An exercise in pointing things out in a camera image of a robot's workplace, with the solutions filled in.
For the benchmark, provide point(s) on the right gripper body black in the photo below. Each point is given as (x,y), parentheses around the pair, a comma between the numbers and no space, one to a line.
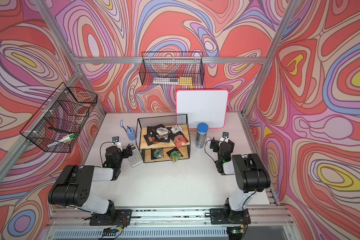
(215,144)

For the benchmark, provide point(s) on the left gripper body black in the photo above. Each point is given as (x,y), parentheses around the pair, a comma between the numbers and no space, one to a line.
(125,151)

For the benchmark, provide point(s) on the red black tea bag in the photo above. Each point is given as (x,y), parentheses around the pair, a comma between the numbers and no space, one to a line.
(180,141)

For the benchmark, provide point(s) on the white floral black tea bag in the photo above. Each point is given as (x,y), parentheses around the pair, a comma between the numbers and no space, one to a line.
(177,129)

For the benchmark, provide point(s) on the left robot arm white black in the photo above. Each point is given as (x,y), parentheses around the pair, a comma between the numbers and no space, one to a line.
(73,186)

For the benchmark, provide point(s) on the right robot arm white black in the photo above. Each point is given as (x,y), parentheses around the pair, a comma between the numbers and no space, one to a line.
(249,171)

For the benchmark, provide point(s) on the green tea bag left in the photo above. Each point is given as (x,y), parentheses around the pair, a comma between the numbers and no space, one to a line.
(157,154)

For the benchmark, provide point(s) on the green tea bag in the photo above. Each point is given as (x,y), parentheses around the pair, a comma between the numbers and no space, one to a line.
(174,154)
(157,154)

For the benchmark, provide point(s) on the green tea bag right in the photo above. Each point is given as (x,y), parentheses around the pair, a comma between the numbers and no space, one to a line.
(174,154)

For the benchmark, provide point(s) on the silver white tea bag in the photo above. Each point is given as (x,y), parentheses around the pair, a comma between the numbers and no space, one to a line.
(161,131)

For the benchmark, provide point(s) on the white scientific calculator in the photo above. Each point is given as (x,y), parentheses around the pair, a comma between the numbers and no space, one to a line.
(136,158)

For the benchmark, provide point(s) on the blue translucent pen holder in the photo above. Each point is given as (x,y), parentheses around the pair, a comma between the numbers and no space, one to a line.
(129,131)

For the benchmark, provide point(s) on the blue-lidded pencil tube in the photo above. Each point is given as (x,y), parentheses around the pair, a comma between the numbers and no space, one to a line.
(202,129)

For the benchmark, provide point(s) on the green white marker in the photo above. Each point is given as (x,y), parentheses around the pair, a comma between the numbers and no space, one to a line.
(63,140)

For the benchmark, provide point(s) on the yellow box in basket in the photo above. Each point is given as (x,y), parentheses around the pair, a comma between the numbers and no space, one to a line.
(185,81)

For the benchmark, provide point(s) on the white strip box in basket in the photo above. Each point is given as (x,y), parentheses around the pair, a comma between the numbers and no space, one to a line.
(166,81)

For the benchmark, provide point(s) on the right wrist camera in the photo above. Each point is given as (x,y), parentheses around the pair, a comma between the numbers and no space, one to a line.
(225,137)

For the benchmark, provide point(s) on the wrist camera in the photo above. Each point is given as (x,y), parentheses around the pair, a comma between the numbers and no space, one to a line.
(225,137)
(116,142)

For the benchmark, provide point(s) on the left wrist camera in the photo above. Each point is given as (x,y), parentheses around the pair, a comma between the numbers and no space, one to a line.
(116,142)

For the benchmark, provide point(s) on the white board pink frame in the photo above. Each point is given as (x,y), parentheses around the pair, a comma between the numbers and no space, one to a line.
(203,106)

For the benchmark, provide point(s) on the black wire wooden two-tier shelf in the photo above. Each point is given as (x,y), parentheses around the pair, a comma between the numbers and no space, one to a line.
(147,139)

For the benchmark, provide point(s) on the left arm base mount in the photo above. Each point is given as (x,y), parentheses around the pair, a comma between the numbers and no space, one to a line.
(113,218)

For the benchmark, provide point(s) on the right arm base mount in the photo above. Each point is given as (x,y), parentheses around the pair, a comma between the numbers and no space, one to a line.
(223,217)

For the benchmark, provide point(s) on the black wire basket left wall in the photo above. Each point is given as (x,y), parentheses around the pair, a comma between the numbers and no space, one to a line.
(67,110)

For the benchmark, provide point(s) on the black wire basket wall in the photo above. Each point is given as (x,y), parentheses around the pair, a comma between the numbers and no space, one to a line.
(67,110)
(172,64)

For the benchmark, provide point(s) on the black wire basket back wall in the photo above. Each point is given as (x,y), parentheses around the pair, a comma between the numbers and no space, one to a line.
(172,64)

